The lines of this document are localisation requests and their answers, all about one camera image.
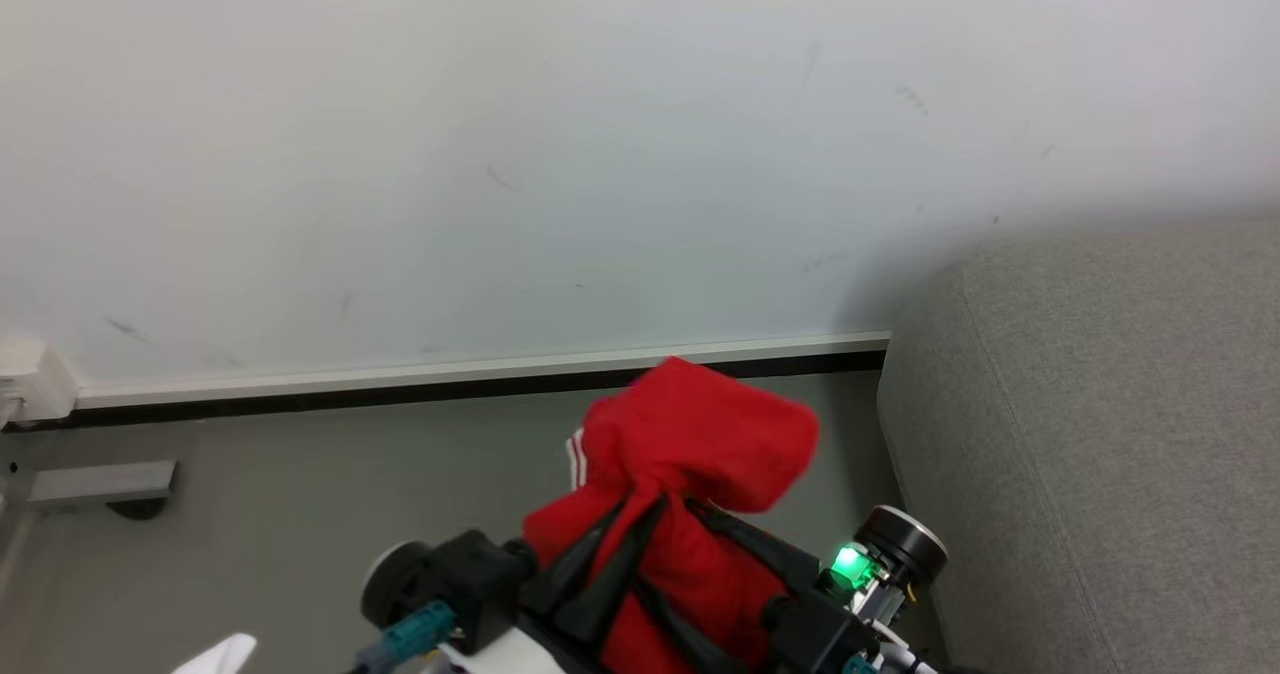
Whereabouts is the grey fabric sofa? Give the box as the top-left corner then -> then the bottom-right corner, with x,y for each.
876,219 -> 1280,674

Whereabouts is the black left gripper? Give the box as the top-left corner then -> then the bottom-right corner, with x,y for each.
360,493 -> 669,656

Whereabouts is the teal cable connector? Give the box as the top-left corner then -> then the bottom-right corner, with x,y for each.
350,600 -> 458,674

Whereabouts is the white wall cable box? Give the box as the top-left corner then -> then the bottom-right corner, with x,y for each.
0,338 -> 80,429

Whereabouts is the grey metal foot plate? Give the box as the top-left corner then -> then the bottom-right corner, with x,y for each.
27,459 -> 180,522

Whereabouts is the white curved plastic part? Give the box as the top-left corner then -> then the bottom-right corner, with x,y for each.
170,633 -> 260,674

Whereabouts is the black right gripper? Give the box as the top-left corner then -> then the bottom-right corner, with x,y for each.
631,499 -> 948,674

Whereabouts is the white and black baseboard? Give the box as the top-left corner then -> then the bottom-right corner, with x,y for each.
0,331 -> 892,433

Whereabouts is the red clothing with white stripes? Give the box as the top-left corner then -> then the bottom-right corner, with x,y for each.
522,356 -> 821,674

